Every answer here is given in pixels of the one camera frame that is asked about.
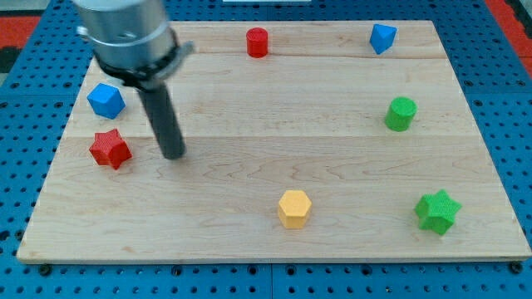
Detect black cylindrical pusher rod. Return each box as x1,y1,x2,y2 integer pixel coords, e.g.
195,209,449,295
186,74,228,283
138,84,186,160

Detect red star block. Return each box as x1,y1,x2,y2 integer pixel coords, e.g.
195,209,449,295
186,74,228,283
89,129,132,169

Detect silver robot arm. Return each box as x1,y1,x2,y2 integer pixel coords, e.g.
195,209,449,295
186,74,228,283
73,0,195,159

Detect blue cube block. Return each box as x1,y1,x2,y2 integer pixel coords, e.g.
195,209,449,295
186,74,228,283
86,83,126,120

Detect green star block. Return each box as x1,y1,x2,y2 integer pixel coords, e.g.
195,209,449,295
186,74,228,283
414,189,462,236

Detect red cylinder block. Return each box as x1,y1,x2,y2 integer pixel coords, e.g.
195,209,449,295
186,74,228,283
246,27,268,58

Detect wooden board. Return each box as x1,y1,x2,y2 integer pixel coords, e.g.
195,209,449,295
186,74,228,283
17,21,531,264

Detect yellow hexagon block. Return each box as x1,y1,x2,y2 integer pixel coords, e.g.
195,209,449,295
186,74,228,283
278,190,313,229

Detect blue triangular prism block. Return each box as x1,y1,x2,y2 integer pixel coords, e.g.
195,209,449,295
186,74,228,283
369,23,397,55

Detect green cylinder block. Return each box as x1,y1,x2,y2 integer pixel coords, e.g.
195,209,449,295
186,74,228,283
384,96,417,132

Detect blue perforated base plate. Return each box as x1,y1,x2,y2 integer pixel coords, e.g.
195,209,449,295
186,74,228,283
1,0,531,298

